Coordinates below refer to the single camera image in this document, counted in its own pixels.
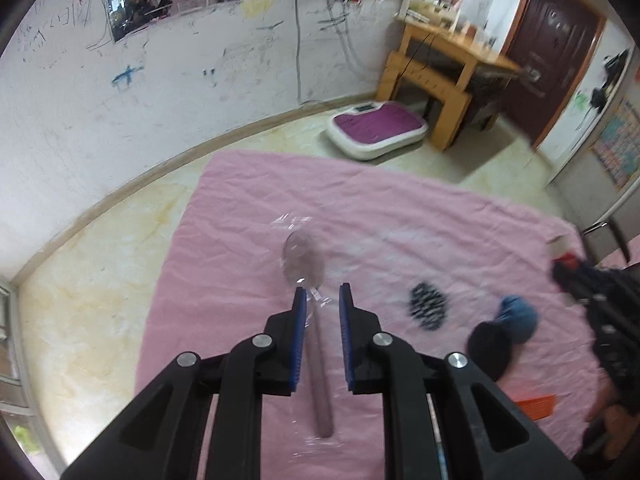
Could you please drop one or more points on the plastic-wrapped spoon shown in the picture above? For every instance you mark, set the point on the plastic-wrapped spoon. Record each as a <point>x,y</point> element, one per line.
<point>302,260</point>

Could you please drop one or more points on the black stool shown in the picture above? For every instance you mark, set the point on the black stool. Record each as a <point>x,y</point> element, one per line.
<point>482,105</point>

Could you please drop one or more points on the person's right hand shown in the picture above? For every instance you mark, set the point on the person's right hand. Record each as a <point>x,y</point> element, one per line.
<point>617,430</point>

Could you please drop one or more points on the orange tag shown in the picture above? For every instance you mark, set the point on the orange tag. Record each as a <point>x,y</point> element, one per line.
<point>537,406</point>

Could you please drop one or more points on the colourful wall poster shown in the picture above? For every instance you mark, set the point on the colourful wall poster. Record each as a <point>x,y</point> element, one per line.
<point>617,145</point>

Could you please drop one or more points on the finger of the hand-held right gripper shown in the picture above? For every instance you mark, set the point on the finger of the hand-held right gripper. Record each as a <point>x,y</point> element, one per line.
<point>570,277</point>

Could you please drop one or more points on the black hanging bag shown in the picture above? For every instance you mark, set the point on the black hanging bag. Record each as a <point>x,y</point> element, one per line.
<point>612,72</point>

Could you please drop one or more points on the white desk shelf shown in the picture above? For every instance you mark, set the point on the white desk shelf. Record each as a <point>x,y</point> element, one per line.
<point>425,5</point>

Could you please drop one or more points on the pink cloth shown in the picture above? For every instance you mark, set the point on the pink cloth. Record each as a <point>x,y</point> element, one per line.
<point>240,240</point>

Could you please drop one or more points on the wooden desk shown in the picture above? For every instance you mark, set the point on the wooden desk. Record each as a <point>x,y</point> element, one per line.
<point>450,50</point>

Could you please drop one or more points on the black round cloth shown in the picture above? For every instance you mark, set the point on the black round cloth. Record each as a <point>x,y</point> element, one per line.
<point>490,350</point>

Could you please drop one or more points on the metal window frame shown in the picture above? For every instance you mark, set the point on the metal window frame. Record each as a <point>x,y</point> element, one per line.
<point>12,350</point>

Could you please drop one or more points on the purple white floor scale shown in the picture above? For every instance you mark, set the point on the purple white floor scale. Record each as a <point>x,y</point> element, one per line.
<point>377,127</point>

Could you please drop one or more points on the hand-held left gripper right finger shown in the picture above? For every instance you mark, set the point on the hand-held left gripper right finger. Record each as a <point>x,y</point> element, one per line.
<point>345,330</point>

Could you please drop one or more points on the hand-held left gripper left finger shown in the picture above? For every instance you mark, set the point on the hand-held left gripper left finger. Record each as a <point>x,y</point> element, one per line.
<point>299,330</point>

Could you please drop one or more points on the black white patterned cloth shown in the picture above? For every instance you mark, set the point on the black white patterned cloth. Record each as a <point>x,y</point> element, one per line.
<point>427,305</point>

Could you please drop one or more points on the blue round cloth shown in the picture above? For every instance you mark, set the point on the blue round cloth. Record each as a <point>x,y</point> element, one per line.
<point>520,317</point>

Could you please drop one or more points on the dark brown door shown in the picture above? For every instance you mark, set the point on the dark brown door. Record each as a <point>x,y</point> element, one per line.
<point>555,45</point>

